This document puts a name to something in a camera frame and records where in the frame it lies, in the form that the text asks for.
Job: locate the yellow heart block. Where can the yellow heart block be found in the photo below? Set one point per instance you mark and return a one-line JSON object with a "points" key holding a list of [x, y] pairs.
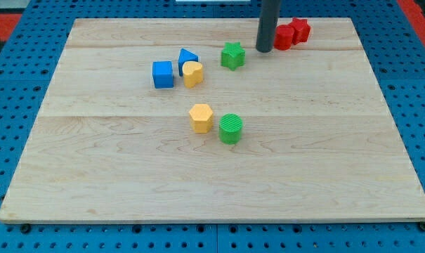
{"points": [[192, 73]]}

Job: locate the green star block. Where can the green star block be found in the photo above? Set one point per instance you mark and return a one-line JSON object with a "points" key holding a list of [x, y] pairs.
{"points": [[232, 55]]}

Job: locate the red star block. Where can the red star block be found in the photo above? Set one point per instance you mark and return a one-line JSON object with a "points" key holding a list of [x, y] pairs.
{"points": [[301, 30]]}

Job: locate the yellow hexagon block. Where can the yellow hexagon block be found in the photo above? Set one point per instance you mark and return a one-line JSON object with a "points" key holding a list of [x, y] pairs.
{"points": [[201, 118]]}

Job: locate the green cylinder block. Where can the green cylinder block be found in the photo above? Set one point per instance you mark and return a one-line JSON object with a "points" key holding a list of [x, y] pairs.
{"points": [[230, 128]]}

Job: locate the light wooden board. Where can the light wooden board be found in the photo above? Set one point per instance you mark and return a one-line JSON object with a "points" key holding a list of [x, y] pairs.
{"points": [[318, 143]]}

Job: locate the blue cube block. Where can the blue cube block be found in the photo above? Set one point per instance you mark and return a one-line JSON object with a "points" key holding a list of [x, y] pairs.
{"points": [[162, 74]]}

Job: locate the blue triangle block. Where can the blue triangle block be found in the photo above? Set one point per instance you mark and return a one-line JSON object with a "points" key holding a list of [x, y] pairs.
{"points": [[185, 56]]}

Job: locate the red cylinder block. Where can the red cylinder block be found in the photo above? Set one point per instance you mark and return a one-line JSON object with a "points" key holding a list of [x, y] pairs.
{"points": [[283, 37]]}

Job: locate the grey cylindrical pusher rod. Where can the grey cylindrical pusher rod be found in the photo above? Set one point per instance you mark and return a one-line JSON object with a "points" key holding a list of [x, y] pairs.
{"points": [[270, 10]]}

